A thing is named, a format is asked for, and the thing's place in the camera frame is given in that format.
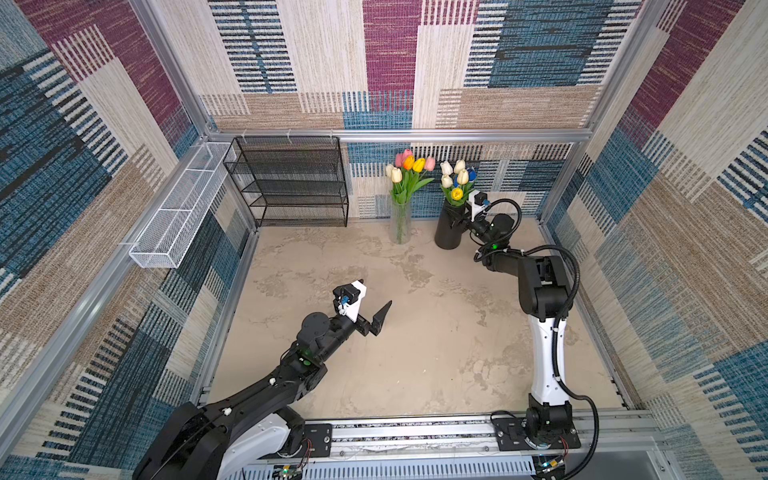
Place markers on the white wire mesh basket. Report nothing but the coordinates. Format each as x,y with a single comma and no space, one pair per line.
164,242

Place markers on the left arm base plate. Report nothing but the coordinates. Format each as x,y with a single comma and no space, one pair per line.
311,440

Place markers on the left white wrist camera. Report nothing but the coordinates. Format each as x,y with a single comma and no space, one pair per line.
348,299

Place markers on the black wire shelf rack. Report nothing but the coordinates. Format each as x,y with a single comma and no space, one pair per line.
291,181

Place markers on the clear glass vase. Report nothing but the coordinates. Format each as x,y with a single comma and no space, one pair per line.
400,223

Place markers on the dark cylindrical vase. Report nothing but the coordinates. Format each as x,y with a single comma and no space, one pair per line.
450,227

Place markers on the aluminium frame crossbar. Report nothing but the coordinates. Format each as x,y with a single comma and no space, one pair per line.
419,135

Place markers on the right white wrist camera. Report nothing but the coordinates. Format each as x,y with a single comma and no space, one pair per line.
478,202

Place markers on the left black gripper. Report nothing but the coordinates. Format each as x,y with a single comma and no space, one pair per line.
370,327

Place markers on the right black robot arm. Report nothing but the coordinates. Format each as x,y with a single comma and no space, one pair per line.
546,295

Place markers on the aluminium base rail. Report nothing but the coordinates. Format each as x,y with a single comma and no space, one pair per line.
615,444

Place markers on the pink tulip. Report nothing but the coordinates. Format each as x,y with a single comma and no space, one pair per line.
401,158

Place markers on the tulip bunch yellow orange pink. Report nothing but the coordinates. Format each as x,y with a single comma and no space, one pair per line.
415,174

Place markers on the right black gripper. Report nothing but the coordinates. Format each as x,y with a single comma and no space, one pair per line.
465,224

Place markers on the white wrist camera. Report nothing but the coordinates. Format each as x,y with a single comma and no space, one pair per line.
478,202
348,299

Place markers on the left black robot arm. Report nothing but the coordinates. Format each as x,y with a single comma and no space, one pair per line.
210,442

